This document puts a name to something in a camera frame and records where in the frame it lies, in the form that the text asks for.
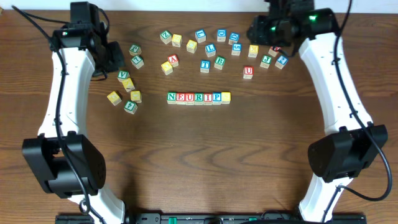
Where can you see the yellow block second row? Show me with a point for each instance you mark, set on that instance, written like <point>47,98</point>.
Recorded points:
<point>191,46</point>

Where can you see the blue T block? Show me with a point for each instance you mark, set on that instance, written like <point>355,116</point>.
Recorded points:
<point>205,66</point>

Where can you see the blue tilted D block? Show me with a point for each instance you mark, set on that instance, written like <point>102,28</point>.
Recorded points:
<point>233,38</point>

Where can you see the blue 5 block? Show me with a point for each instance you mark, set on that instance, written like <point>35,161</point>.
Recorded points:
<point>236,49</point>

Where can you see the green 4 block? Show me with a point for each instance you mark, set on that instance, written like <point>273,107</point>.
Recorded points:
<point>130,107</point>

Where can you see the blue L block top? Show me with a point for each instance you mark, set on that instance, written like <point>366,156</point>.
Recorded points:
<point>200,35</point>

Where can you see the blue l block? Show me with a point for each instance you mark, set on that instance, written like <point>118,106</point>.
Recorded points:
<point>200,35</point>
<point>210,50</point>

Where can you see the red E block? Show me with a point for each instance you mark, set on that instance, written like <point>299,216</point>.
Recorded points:
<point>180,99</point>

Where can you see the blue L block middle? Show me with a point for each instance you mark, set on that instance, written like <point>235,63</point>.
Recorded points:
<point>210,50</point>

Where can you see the green V block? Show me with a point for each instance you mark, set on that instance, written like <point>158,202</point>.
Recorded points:
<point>123,75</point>

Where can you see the green 7 block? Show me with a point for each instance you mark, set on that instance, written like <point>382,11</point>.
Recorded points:
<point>137,61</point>

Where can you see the red I block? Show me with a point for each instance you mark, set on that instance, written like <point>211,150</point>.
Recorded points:
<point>208,99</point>

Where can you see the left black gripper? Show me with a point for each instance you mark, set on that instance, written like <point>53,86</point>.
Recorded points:
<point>115,55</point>

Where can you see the red M block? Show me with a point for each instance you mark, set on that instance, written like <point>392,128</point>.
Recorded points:
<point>273,51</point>

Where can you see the red Q block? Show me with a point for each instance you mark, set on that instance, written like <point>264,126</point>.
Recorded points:
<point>189,98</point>

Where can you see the red A block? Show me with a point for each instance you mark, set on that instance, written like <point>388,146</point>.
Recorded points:
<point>173,60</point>

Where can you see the yellow O block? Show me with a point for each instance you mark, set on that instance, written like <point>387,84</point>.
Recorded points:
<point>167,68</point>

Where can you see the green j block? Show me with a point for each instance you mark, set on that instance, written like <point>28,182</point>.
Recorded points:
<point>266,61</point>
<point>135,50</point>

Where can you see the blue P block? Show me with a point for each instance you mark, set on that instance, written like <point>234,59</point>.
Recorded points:
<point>216,98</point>

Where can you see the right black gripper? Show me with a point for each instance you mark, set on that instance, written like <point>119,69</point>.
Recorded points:
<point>257,34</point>

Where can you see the yellow block top row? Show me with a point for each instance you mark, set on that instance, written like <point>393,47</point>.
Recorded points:
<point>176,40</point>

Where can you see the red U block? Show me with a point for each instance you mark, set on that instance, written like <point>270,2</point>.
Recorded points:
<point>248,72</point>

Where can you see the blue 2 block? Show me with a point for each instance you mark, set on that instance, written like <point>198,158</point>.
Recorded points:
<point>281,62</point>

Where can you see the yellow C block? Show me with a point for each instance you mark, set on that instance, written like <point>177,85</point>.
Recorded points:
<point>114,97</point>

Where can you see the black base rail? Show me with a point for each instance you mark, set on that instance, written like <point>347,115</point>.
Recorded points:
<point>156,218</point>

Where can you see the yellow block beside V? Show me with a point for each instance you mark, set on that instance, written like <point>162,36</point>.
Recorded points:
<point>128,85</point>

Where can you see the green Z block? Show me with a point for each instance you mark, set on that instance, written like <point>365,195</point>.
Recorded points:
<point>166,37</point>

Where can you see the green J block right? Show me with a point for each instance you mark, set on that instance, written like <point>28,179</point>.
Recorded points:
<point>266,61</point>

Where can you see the green R block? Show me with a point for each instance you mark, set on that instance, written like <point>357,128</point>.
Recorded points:
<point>199,99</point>

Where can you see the green B block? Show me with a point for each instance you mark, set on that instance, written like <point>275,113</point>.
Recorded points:
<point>219,62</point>

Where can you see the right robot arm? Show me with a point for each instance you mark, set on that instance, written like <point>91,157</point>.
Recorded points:
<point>352,140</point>

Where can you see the green N block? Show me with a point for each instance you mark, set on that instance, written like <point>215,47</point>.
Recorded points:
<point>171,97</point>

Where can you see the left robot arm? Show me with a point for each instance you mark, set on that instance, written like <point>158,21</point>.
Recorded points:
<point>61,157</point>

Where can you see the green J block left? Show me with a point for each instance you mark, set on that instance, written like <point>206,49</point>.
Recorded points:
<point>135,50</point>

